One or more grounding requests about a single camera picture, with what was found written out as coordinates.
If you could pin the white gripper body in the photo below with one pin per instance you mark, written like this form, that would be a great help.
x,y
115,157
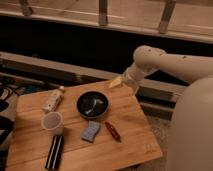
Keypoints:
x,y
133,76

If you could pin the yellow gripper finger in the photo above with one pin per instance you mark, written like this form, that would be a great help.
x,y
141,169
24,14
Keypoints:
x,y
116,82

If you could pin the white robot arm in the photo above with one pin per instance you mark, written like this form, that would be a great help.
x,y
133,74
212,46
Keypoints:
x,y
190,144

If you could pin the black ceramic bowl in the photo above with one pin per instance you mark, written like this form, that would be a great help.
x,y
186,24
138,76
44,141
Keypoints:
x,y
92,104

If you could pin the wooden board table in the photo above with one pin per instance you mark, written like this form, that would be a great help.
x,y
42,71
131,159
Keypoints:
x,y
30,144

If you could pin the blue sponge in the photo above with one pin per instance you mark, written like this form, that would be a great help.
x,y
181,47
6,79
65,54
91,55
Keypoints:
x,y
91,131

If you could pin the white bottle with cap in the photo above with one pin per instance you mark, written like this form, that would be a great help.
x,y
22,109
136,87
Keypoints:
x,y
54,99

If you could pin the translucent plastic cup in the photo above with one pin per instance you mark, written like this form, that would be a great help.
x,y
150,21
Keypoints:
x,y
53,122

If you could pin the metal railing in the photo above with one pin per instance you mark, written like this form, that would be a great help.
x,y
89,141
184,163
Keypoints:
x,y
179,19

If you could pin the black white striped case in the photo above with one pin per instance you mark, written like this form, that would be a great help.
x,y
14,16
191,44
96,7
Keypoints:
x,y
54,155

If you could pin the dark cables clutter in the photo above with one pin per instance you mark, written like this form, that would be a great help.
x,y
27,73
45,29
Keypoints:
x,y
9,93

